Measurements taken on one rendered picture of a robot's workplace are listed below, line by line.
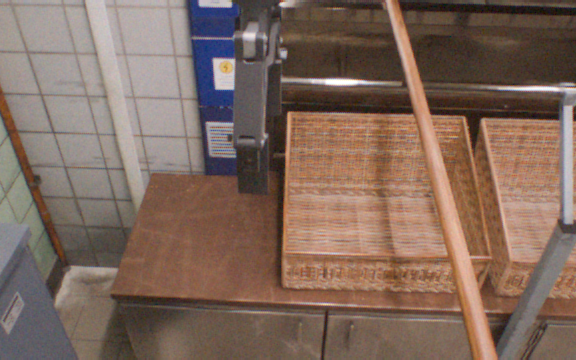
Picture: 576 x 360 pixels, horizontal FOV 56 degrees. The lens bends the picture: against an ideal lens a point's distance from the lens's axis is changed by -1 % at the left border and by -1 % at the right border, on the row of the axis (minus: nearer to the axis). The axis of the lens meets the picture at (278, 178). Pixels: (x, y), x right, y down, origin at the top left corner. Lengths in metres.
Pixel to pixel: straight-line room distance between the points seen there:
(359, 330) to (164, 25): 1.04
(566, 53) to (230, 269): 1.16
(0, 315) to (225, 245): 0.88
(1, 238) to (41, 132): 1.12
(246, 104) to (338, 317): 1.20
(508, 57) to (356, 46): 0.44
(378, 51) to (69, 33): 0.91
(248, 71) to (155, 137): 1.46
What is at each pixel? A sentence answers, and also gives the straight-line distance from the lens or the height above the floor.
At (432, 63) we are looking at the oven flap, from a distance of 1.71.
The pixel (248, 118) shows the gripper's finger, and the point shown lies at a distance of 0.46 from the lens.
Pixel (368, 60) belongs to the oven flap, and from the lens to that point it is 1.67.
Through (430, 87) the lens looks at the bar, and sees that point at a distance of 1.30.
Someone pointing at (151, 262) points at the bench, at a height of 0.58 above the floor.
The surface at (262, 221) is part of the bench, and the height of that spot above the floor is 0.58.
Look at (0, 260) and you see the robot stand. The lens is 0.92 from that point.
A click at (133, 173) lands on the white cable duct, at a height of 0.56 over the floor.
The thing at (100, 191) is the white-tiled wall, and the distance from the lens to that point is 2.14.
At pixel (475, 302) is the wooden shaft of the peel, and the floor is 1.20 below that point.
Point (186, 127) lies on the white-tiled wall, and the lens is 1.85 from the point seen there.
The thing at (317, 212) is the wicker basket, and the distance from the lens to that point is 1.76.
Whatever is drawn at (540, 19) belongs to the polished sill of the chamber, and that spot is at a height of 1.17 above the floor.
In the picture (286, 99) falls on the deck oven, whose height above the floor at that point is 0.87.
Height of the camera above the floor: 1.83
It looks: 41 degrees down
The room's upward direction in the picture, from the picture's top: straight up
